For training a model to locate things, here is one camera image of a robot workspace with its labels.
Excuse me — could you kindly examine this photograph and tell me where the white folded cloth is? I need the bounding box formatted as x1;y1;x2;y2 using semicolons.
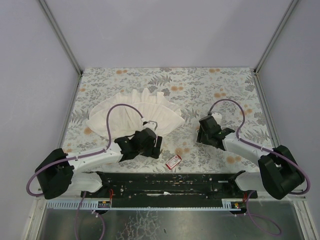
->
86;88;185;139

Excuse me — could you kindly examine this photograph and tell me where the aluminium frame post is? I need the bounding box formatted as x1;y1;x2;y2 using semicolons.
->
253;0;301;74
36;0;83;76

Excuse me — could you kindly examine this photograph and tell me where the left aluminium frame post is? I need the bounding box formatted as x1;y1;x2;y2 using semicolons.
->
36;0;83;76

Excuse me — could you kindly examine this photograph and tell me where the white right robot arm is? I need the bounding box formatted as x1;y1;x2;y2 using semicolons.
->
196;115;306;200

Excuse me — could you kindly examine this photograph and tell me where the right aluminium frame post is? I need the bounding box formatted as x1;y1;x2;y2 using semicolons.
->
253;0;301;74

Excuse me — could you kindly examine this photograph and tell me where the floral table mat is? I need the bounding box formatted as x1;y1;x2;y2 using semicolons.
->
61;67;274;173

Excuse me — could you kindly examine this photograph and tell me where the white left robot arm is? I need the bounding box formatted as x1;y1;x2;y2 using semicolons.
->
34;127;163;200

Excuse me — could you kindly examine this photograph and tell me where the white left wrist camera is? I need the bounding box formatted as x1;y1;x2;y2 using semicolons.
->
142;120;158;132

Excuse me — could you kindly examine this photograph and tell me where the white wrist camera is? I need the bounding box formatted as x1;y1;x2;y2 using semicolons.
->
142;120;158;132
210;112;223;125

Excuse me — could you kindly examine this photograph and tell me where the white cable duct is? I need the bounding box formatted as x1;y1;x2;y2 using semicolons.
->
46;198;242;210

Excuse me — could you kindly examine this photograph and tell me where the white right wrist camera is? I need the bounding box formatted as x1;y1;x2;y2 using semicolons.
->
210;112;223;125

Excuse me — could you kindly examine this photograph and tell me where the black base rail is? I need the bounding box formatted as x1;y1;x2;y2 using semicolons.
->
81;171;252;199

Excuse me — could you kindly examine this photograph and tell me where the red white staples box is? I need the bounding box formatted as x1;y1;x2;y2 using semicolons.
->
165;154;182;170

